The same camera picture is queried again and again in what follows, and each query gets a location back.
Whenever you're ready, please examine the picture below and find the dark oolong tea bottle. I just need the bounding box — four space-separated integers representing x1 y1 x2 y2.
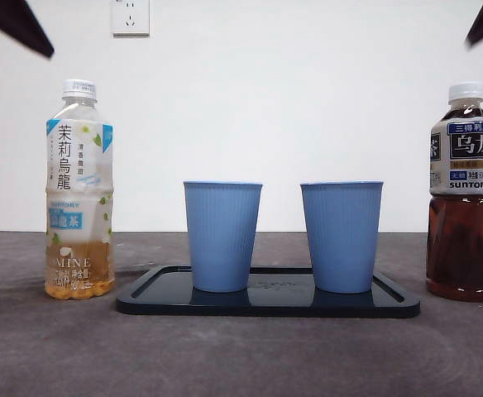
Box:
425 81 483 303

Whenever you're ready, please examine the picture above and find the dark blue rectangular tray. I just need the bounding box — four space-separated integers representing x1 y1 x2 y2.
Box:
114 265 421 318

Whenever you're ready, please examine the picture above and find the blue ribbed plastic cup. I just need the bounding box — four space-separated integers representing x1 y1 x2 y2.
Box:
182 179 264 294
299 179 385 294

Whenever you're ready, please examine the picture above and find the white wall socket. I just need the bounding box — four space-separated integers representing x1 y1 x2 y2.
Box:
111 0 151 36

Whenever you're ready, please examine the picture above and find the pale jasmine oolong tea bottle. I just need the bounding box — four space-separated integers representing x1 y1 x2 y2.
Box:
44 78 116 299

